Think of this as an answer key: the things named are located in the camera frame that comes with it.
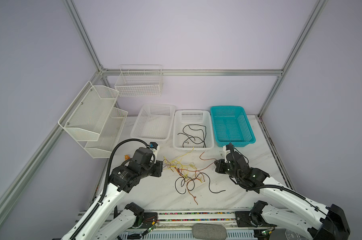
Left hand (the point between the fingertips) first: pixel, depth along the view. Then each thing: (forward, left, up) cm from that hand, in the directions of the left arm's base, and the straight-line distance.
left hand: (160, 166), depth 72 cm
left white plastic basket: (+48, +12, -20) cm, 53 cm away
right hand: (+5, -28, -5) cm, 29 cm away
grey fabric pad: (-25, -24, -16) cm, 38 cm away
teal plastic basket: (+44, -49, -19) cm, 69 cm away
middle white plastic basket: (+49, -12, -15) cm, 52 cm away
